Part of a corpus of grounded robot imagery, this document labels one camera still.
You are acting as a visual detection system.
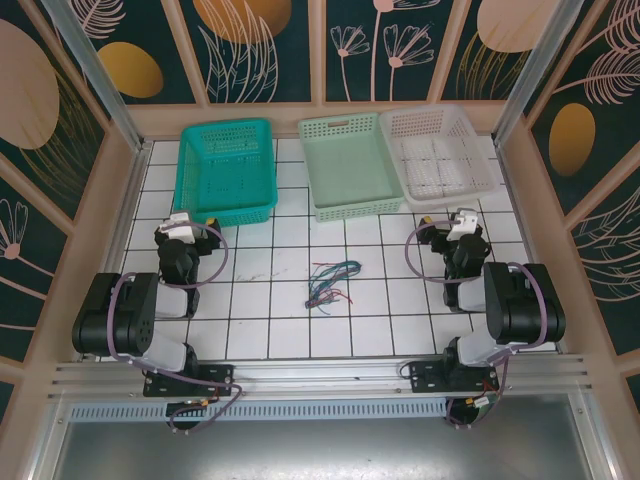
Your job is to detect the thin blue cable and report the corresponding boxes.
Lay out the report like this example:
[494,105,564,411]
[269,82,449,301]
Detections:
[307,269,336,316]
[309,258,364,301]

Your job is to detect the thin teal cable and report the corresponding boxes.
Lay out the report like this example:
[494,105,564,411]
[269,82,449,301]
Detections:
[309,259,362,306]

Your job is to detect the white plastic basket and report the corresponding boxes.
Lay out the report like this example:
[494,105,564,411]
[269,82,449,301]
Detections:
[378,103,500,212]

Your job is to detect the teal plastic basket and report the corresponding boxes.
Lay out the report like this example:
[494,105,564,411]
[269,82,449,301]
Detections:
[172,117,280,229]

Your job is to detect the mint green plastic basket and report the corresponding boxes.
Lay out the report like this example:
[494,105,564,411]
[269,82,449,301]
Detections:
[297,112,406,224]

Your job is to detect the green circuit board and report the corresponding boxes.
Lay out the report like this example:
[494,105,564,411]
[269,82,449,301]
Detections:
[472,394,500,416]

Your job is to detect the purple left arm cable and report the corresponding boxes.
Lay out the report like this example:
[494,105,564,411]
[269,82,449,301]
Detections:
[106,223,245,434]

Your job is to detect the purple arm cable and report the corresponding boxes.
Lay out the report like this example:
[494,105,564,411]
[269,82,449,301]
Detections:
[106,223,245,434]
[404,218,547,429]

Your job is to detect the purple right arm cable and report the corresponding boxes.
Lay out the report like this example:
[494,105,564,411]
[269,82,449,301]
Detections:
[404,218,547,429]

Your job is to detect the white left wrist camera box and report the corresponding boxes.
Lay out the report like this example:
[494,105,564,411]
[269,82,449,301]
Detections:
[166,211,195,242]

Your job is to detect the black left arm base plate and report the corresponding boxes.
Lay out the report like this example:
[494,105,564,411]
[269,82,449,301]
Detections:
[143,363,236,399]

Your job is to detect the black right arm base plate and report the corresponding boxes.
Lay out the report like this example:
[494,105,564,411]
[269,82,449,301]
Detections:
[408,360,501,396]

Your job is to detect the aluminium mounting rail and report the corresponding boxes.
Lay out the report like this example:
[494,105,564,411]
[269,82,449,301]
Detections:
[47,353,591,401]

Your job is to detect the slotted grey cable duct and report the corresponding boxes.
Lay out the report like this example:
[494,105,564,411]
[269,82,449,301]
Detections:
[69,399,451,421]

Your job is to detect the aluminium frame post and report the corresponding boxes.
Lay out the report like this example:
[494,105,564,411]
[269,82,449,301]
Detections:
[39,0,154,156]
[492,0,587,149]

